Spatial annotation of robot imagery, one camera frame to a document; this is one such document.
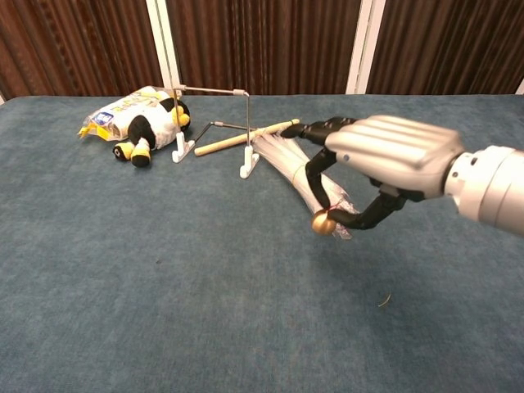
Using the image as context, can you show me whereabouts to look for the metal wire stand white feet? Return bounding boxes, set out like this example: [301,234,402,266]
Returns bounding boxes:
[171,84,261,180]

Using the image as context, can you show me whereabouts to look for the black white plush toy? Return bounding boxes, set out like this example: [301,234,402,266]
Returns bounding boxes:
[112,97,192,169]

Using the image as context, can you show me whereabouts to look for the small gold bell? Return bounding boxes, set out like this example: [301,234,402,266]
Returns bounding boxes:
[311,198,344,237]

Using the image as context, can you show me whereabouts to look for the metal triangle instrument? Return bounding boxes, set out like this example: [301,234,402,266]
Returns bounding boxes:
[192,120,259,149]

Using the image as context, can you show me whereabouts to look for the clear plastic snack bag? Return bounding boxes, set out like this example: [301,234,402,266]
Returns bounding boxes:
[77,85,173,151]

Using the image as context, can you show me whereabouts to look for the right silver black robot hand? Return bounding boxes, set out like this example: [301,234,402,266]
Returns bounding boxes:
[280,115,465,232]

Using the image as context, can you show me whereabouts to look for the wooden drumstick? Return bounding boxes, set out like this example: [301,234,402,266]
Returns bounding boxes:
[194,118,301,157]

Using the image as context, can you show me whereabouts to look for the blue table cloth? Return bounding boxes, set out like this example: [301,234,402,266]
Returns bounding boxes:
[0,94,524,393]

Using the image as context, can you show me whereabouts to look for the bundle of clear plastic straws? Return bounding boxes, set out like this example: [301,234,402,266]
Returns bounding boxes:
[250,125,360,241]

